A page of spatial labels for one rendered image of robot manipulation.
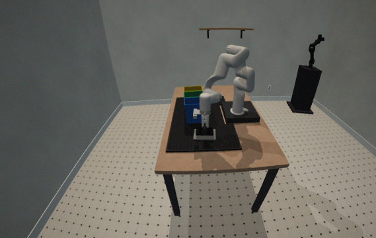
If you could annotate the yellow bin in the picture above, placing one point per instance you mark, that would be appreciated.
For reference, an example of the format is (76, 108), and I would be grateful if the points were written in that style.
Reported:
(193, 88)

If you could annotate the green bin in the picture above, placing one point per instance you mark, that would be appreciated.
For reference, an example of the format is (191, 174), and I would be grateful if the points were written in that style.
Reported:
(190, 94)

